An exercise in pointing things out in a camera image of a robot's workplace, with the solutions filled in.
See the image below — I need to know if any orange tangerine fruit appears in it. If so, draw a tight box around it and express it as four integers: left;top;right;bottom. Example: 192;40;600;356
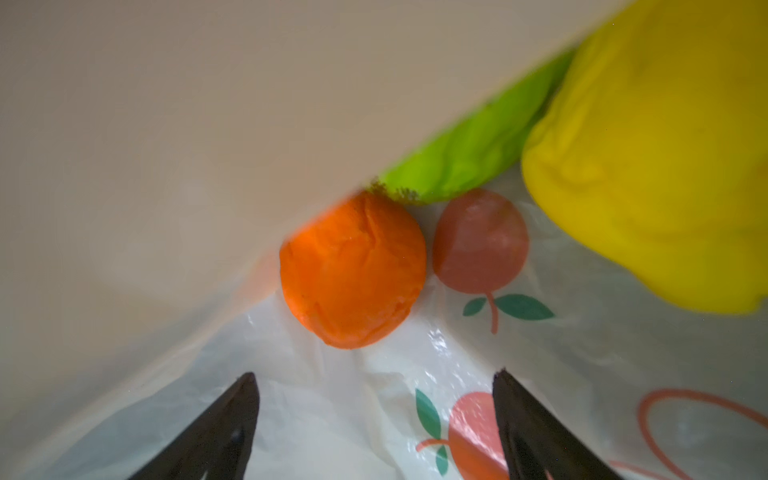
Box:
279;191;427;350

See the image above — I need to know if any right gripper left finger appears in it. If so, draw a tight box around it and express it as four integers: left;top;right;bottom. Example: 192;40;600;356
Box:
131;372;260;480

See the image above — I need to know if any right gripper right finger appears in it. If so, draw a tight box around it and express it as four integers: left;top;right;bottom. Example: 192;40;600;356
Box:
492;369;621;480

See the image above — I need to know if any printed translucent plastic bag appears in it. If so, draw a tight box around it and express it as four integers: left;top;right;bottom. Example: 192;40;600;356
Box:
1;1;767;479

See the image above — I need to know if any yellow lemon fruit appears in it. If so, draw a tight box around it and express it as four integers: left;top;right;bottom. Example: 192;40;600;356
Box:
522;1;767;315

